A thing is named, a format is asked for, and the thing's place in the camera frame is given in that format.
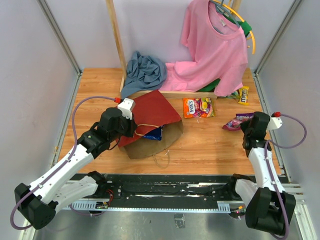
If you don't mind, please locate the purple Fox's candy bag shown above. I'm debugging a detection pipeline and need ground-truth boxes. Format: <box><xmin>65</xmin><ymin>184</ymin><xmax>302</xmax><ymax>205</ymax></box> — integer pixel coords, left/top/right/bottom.
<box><xmin>222</xmin><ymin>112</ymin><xmax>254</xmax><ymax>131</ymax></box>

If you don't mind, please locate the red brown paper bag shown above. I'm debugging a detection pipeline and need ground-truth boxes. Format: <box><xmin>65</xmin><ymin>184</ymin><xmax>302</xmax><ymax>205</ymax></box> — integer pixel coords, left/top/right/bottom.
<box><xmin>118</xmin><ymin>90</ymin><xmax>184</xmax><ymax>169</ymax></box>

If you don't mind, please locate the yellow M&M's candy bag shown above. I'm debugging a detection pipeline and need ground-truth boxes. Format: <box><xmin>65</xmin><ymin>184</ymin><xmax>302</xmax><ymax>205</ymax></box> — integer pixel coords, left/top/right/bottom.
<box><xmin>238</xmin><ymin>86</ymin><xmax>250</xmax><ymax>106</ymax></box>

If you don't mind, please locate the green snack bag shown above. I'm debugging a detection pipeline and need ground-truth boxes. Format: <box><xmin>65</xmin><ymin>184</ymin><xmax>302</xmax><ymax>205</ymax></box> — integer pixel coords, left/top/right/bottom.
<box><xmin>225</xmin><ymin>90</ymin><xmax>240</xmax><ymax>99</ymax></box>

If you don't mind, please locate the orange Fox's candy bag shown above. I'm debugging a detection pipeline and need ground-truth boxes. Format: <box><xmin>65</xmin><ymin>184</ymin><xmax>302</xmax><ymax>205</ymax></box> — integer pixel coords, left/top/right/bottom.
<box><xmin>182</xmin><ymin>97</ymin><xmax>216</xmax><ymax>119</ymax></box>

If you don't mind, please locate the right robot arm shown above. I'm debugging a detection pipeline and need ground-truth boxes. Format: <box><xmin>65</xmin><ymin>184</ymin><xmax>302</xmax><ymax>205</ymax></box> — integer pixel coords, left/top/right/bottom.
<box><xmin>226</xmin><ymin>111</ymin><xmax>296</xmax><ymax>240</ymax></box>

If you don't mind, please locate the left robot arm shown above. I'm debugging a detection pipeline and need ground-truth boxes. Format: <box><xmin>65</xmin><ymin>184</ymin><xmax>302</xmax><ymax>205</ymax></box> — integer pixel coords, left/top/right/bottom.
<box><xmin>14</xmin><ymin>100</ymin><xmax>137</xmax><ymax>230</ymax></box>

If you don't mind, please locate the blue snack bag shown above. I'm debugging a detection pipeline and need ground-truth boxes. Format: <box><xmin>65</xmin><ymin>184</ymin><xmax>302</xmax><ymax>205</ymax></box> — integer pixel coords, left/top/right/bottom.
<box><xmin>143</xmin><ymin>126</ymin><xmax>163</xmax><ymax>141</ymax></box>

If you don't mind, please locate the crumpled blue cloth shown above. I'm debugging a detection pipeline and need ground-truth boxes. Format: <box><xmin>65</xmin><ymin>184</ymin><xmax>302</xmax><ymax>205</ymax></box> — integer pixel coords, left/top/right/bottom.
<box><xmin>121</xmin><ymin>51</ymin><xmax>168</xmax><ymax>99</ymax></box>

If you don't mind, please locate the pink t-shirt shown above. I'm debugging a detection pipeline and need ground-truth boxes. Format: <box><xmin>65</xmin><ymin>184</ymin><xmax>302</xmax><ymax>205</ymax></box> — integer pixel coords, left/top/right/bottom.
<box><xmin>160</xmin><ymin>0</ymin><xmax>248</xmax><ymax>97</ymax></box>

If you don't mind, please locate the yellow clothes hanger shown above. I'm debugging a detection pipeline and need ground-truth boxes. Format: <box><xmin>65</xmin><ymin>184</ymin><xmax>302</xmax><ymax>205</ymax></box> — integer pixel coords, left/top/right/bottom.
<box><xmin>213</xmin><ymin>0</ymin><xmax>256</xmax><ymax>55</ymax></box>

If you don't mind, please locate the grey clothes hanger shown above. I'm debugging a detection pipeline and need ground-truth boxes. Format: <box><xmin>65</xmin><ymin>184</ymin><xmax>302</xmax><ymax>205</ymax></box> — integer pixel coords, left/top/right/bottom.
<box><xmin>208</xmin><ymin>0</ymin><xmax>241</xmax><ymax>35</ymax></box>

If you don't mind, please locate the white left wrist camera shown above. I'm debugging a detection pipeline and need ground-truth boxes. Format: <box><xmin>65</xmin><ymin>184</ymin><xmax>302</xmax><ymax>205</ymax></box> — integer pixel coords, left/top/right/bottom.
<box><xmin>114</xmin><ymin>97</ymin><xmax>136</xmax><ymax>120</ymax></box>

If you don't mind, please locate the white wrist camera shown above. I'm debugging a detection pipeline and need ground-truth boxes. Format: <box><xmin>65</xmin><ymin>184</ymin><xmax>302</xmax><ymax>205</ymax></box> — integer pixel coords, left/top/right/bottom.
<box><xmin>114</xmin><ymin>97</ymin><xmax>136</xmax><ymax>120</ymax></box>
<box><xmin>267</xmin><ymin>111</ymin><xmax>283</xmax><ymax>131</ymax></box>

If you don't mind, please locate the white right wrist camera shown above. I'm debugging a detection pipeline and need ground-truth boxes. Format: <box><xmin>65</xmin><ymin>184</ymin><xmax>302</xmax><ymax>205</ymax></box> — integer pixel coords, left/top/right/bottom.
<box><xmin>267</xmin><ymin>111</ymin><xmax>283</xmax><ymax>131</ymax></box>

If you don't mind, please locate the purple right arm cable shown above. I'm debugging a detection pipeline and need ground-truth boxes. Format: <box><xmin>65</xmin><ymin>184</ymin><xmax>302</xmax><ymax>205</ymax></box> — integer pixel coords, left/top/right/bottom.
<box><xmin>234</xmin><ymin>112</ymin><xmax>308</xmax><ymax>240</ymax></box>

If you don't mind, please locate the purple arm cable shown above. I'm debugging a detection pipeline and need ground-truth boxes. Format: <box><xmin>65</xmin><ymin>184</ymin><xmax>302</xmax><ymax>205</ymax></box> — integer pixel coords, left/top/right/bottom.
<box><xmin>234</xmin><ymin>112</ymin><xmax>308</xmax><ymax>240</ymax></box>
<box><xmin>9</xmin><ymin>95</ymin><xmax>118</xmax><ymax>230</ymax></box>

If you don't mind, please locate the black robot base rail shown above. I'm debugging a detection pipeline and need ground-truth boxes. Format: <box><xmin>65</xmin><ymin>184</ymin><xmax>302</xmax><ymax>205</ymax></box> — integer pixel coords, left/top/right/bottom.
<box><xmin>69</xmin><ymin>172</ymin><xmax>258</xmax><ymax>210</ymax></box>

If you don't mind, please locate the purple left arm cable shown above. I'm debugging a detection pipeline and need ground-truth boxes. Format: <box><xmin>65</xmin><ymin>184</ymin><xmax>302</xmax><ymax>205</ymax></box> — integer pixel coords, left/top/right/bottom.
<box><xmin>9</xmin><ymin>95</ymin><xmax>118</xmax><ymax>230</ymax></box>

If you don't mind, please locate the wooden clothes rack frame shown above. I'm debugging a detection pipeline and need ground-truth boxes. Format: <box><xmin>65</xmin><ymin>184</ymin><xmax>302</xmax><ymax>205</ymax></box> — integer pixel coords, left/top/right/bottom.
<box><xmin>105</xmin><ymin>0</ymin><xmax>245</xmax><ymax>99</ymax></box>

